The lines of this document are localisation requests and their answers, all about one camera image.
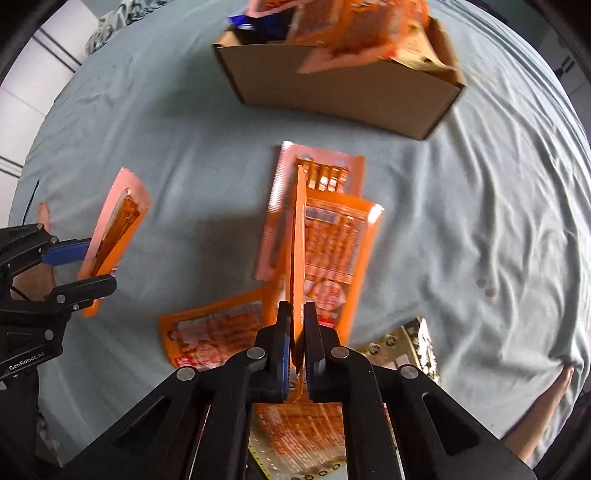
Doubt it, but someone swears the person's left leg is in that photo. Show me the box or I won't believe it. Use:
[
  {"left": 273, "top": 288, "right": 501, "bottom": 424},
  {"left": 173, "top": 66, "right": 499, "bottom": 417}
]
[{"left": 11, "top": 202, "right": 58, "bottom": 301}]

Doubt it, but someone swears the cardboard box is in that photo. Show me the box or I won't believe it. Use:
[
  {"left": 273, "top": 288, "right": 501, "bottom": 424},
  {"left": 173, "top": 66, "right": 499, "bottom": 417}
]
[{"left": 212, "top": 14, "right": 467, "bottom": 141}]

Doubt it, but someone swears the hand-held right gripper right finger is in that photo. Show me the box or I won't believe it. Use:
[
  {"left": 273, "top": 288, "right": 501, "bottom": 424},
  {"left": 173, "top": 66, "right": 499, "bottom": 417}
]
[{"left": 302, "top": 301, "right": 539, "bottom": 480}]

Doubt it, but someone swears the person's right leg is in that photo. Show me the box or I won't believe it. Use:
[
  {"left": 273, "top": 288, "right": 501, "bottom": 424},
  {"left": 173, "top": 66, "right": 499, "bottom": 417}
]
[{"left": 505, "top": 366, "right": 577, "bottom": 464}]

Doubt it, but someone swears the white wardrobe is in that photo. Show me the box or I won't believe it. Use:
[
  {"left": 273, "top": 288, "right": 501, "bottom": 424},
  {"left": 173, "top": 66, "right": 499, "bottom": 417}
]
[{"left": 0, "top": 0, "right": 121, "bottom": 185}]

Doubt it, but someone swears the pile of crumpled clothes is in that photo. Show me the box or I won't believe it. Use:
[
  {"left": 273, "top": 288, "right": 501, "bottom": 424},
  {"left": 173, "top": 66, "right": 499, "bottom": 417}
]
[{"left": 85, "top": 0, "right": 167, "bottom": 54}]

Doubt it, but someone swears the yellow white snack packet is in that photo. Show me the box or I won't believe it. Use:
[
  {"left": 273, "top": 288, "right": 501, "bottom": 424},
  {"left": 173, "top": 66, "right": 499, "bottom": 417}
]
[{"left": 392, "top": 44, "right": 462, "bottom": 75}]

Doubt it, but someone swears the gold snack packet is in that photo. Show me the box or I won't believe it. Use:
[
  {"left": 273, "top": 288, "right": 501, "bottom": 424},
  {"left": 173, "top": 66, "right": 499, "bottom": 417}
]
[
  {"left": 248, "top": 440, "right": 347, "bottom": 480},
  {"left": 358, "top": 316, "right": 441, "bottom": 386}
]

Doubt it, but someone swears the orange stick snack packet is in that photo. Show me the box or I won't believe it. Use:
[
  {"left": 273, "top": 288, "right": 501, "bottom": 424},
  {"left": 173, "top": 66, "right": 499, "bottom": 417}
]
[{"left": 249, "top": 165, "right": 349, "bottom": 474}]

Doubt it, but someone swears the white low cabinet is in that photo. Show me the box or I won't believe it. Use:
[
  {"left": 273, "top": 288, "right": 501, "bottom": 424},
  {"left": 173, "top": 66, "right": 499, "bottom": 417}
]
[{"left": 538, "top": 28, "right": 587, "bottom": 107}]

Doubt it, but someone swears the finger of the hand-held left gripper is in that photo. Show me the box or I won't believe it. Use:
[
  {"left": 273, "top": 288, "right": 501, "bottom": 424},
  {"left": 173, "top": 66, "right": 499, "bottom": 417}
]
[
  {"left": 0, "top": 274, "right": 117, "bottom": 333},
  {"left": 0, "top": 224, "right": 93, "bottom": 278}
]

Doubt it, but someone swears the pile of orange snack packets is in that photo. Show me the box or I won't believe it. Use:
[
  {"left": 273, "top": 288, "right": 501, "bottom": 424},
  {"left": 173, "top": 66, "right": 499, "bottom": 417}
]
[{"left": 247, "top": 0, "right": 435, "bottom": 75}]

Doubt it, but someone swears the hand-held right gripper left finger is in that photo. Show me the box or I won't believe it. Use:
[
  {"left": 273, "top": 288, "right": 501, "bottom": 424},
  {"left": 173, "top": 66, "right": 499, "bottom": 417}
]
[{"left": 60, "top": 300, "right": 294, "bottom": 480}]

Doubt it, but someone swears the blue snack packet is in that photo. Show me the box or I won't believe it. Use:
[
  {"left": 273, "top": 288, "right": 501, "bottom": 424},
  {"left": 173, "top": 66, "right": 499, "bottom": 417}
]
[{"left": 229, "top": 13, "right": 289, "bottom": 40}]

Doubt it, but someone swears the person's leg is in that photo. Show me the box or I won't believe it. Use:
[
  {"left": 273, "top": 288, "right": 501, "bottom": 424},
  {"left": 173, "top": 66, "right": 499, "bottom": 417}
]
[
  {"left": 505, "top": 366, "right": 577, "bottom": 464},
  {"left": 11, "top": 202, "right": 58, "bottom": 301}
]

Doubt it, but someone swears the pink-edged stick snack packet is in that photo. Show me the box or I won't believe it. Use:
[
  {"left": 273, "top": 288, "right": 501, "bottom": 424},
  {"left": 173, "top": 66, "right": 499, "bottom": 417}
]
[
  {"left": 78, "top": 167, "right": 151, "bottom": 318},
  {"left": 255, "top": 142, "right": 366, "bottom": 282}
]

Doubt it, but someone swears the orange printed snack packet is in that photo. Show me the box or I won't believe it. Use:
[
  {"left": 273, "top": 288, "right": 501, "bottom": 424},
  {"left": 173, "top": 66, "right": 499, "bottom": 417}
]
[
  {"left": 302, "top": 194, "right": 385, "bottom": 344},
  {"left": 158, "top": 286, "right": 278, "bottom": 370}
]

